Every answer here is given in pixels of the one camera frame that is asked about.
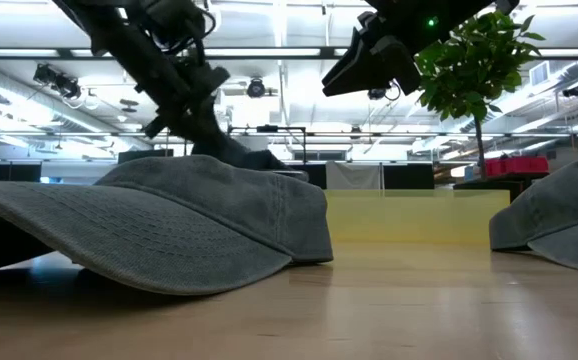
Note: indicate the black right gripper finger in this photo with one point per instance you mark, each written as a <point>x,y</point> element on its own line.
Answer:
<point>401,65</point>
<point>354,70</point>

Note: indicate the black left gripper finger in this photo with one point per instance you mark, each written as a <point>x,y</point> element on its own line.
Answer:
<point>291,174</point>
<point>239,156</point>

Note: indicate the grey baseball cap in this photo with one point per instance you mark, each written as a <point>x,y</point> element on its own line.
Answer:
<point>564,215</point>
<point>169,225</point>

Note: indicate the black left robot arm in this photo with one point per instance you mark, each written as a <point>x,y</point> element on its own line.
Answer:
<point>129,45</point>

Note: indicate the black ceiling spot lamp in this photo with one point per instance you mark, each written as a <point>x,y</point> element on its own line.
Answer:
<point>378,93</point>
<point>255,88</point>
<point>574,90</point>
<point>56,80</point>

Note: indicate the grey cloth panel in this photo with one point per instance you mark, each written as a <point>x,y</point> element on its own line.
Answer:
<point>353,175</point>

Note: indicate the black monitor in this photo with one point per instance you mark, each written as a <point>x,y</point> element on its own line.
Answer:
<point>409,176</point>
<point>144,156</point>
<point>4,172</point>

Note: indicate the green potted tree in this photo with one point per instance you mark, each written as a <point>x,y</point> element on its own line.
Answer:
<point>474,70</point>

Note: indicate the yellow-green board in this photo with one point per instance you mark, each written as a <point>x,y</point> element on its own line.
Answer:
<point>414,215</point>

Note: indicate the black low shelf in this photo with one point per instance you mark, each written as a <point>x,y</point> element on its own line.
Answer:
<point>499,182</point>

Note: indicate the red plastic bin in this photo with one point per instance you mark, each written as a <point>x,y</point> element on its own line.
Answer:
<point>518,165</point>

